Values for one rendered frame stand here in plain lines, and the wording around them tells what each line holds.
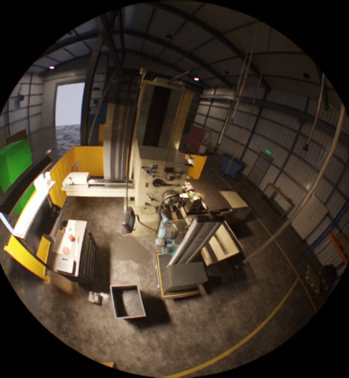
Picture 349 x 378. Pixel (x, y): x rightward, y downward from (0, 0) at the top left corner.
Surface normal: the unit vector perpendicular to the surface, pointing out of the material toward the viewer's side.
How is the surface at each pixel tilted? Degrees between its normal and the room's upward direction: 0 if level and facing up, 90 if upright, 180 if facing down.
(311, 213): 90
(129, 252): 0
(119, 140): 90
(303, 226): 90
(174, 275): 0
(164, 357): 0
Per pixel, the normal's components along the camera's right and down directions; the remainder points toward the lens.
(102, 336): 0.25, -0.80
